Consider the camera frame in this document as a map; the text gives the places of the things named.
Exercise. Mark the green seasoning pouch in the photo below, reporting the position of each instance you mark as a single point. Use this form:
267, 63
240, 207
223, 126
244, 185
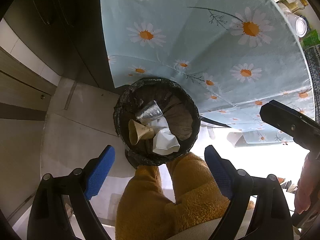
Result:
310, 40

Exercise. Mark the person's right hand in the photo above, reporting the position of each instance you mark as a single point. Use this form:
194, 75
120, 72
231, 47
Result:
308, 181

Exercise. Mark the brown paper cup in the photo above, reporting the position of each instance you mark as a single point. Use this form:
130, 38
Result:
139, 132

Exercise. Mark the daisy print blue tablecloth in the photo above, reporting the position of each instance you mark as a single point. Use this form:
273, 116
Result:
230, 56

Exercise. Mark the white paper cup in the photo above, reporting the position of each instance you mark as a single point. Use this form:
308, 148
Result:
165, 143

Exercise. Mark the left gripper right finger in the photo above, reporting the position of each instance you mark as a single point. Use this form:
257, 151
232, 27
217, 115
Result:
220, 171

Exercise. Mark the gold cap sesame oil bottle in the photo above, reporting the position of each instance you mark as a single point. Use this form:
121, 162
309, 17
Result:
296, 5

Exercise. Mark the black bin with liner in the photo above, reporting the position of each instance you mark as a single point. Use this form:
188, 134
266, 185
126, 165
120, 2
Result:
177, 106

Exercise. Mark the blue patterned cloth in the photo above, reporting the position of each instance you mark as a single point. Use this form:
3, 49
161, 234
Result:
312, 57

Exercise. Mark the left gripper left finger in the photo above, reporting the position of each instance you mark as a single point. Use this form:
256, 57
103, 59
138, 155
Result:
97, 170

